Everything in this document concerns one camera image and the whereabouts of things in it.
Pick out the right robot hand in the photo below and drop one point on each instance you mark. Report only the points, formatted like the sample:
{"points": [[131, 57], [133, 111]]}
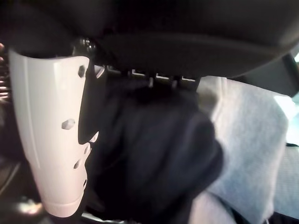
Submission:
{"points": [[163, 35]]}

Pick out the blue garment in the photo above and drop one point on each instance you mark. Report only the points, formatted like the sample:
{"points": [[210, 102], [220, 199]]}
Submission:
{"points": [[151, 151]]}

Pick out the white garment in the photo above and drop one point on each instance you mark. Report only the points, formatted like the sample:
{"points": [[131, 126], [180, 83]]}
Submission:
{"points": [[252, 144]]}

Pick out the grey front-load washing machine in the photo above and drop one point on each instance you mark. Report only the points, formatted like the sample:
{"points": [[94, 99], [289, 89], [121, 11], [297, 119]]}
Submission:
{"points": [[9, 163]]}

